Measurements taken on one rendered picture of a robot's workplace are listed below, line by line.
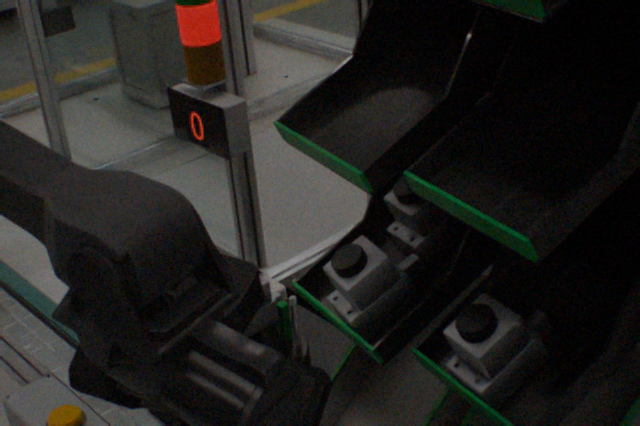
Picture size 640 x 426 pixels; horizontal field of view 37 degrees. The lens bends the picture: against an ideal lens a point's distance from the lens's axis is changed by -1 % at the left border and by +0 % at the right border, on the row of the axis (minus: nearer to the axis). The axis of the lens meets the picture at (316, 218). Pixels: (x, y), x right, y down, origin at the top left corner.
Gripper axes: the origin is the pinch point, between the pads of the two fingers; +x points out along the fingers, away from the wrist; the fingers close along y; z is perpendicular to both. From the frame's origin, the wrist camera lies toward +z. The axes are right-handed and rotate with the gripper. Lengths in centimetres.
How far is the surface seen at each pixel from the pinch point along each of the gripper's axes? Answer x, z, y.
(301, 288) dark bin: 11.9, 13.4, 1.3
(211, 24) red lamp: 24, 47, 28
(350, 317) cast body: 7.8, 10.7, -5.2
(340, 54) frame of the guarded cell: 129, 110, 57
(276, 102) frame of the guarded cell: 110, 83, 59
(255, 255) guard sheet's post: 53, 29, 25
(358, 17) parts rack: 0.1, 34.9, 0.3
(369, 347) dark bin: 7.6, 8.6, -7.6
